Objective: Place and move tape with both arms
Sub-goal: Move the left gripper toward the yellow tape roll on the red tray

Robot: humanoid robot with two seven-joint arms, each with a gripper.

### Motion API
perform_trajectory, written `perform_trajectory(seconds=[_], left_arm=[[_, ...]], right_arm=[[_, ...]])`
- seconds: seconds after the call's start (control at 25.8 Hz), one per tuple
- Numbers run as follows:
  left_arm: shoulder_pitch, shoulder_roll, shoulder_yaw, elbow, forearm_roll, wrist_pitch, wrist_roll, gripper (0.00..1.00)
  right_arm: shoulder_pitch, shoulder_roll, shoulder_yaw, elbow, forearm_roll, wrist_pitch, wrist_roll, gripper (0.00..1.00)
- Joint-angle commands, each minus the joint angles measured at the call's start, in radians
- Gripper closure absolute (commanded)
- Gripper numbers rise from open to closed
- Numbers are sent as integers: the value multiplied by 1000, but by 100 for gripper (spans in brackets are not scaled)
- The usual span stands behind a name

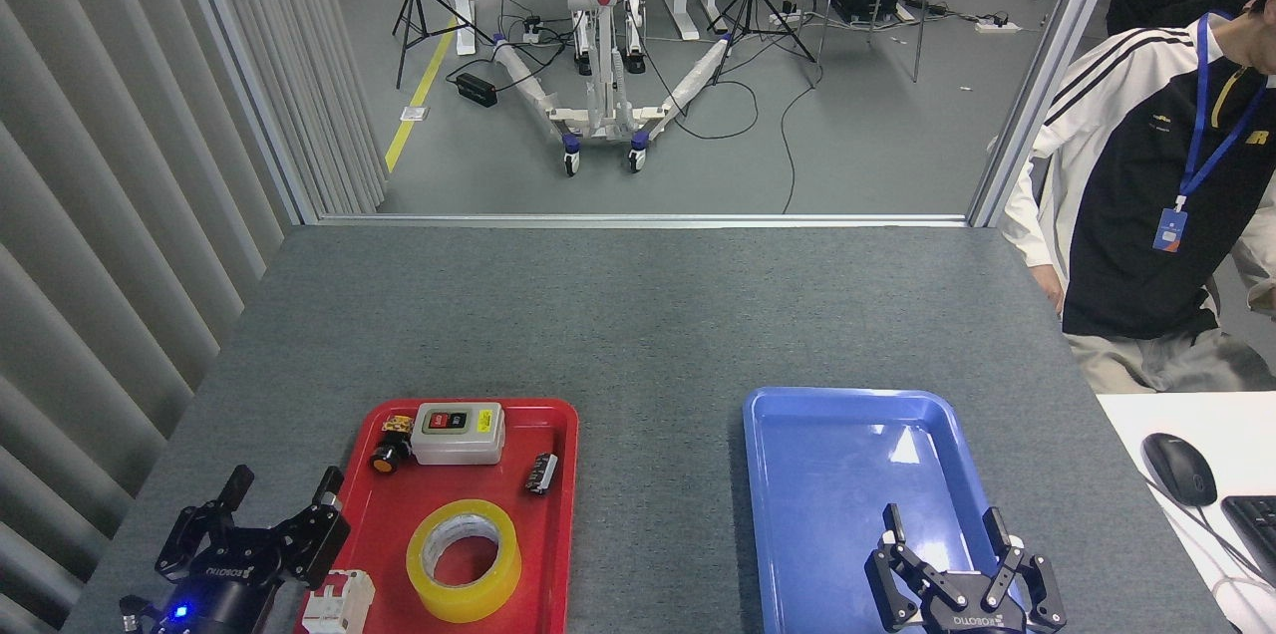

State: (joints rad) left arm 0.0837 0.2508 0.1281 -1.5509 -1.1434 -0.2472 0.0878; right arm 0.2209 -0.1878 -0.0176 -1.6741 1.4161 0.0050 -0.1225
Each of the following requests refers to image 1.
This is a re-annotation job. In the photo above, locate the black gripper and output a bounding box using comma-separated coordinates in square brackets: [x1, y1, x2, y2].
[863, 503, 1067, 634]
[120, 465, 352, 634]

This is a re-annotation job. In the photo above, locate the yellow tape roll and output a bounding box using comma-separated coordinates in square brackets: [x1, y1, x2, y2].
[406, 499, 522, 624]

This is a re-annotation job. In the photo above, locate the white circuit breaker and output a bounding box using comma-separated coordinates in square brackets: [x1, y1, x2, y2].
[301, 569, 377, 634]

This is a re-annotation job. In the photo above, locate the blue plastic tray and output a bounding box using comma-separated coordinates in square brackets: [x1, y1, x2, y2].
[743, 387, 1028, 634]

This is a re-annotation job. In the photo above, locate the black orange push button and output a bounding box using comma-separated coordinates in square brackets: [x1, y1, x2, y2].
[370, 435, 413, 476]

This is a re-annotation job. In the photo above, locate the black computer mouse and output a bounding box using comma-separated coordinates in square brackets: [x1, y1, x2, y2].
[1141, 432, 1219, 508]

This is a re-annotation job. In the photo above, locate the white desk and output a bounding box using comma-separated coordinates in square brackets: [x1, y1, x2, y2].
[1096, 392, 1276, 634]

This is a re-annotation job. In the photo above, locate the red plastic tray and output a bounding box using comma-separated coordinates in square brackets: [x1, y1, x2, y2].
[297, 398, 580, 634]

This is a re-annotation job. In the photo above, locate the black keyboard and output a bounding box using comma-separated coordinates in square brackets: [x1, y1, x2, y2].
[1220, 494, 1276, 587]

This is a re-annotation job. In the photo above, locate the person in black white jacket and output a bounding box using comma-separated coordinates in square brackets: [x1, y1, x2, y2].
[999, 0, 1276, 395]

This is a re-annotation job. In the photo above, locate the white wheeled stand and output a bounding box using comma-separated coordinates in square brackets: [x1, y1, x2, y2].
[490, 0, 735, 177]

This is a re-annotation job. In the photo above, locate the black tripod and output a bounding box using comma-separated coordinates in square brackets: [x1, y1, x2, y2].
[709, 0, 817, 86]
[391, 0, 495, 90]

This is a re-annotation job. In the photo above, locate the white push button switch box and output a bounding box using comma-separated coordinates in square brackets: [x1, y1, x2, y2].
[411, 402, 506, 467]

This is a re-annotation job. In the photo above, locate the blue lanyard with badge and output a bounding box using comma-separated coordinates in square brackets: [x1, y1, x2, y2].
[1152, 11, 1270, 254]

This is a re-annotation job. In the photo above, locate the black floor cable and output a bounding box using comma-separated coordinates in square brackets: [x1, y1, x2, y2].
[777, 56, 820, 215]

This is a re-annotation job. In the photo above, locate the silver post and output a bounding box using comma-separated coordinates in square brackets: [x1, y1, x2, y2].
[164, 0, 322, 225]
[966, 0, 1136, 229]

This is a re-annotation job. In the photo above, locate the silver table rail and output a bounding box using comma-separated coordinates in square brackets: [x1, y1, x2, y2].
[317, 212, 970, 229]

